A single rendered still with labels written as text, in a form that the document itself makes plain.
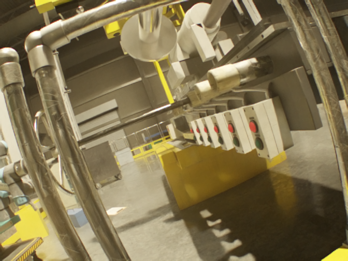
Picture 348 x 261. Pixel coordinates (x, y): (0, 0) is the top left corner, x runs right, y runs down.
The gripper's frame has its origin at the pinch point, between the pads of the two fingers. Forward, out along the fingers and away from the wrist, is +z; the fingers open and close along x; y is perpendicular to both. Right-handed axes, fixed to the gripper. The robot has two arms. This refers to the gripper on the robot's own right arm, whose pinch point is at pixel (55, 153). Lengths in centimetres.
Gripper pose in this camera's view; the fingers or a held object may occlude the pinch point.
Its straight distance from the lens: 98.5
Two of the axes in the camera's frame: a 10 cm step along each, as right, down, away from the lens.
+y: 0.2, -1.4, -9.9
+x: -3.7, -9.2, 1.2
